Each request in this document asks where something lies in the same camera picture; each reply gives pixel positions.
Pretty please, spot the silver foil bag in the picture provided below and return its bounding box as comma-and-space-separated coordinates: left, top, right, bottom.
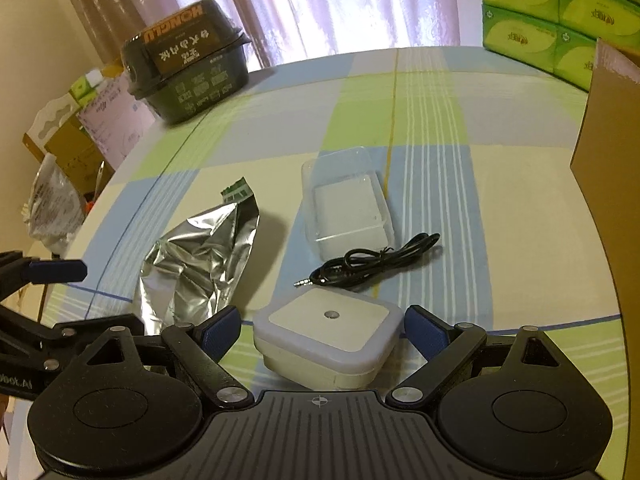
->
134, 179, 260, 335

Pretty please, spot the black audio cable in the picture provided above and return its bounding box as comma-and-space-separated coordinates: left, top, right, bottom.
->
292, 231, 443, 291

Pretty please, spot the white square night light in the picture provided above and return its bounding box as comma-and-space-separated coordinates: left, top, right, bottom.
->
253, 286, 404, 391

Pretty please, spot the clear plastic packaging tray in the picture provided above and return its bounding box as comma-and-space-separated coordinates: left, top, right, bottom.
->
302, 146, 396, 261

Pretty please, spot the crumpled clear plastic bag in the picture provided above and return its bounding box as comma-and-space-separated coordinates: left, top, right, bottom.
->
22, 153, 86, 256

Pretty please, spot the checked tablecloth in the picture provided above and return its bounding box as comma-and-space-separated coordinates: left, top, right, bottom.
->
8, 45, 632, 480

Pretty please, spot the brown die-cut cardboard box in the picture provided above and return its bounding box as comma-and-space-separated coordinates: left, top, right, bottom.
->
23, 93, 114, 200

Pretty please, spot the pink paper card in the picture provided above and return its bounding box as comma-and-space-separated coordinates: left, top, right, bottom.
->
78, 73, 156, 170

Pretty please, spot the dark green lidded container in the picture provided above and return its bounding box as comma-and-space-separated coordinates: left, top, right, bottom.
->
122, 0, 250, 124

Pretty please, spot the green tissue pack stack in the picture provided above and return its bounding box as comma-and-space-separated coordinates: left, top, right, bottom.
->
482, 0, 639, 90

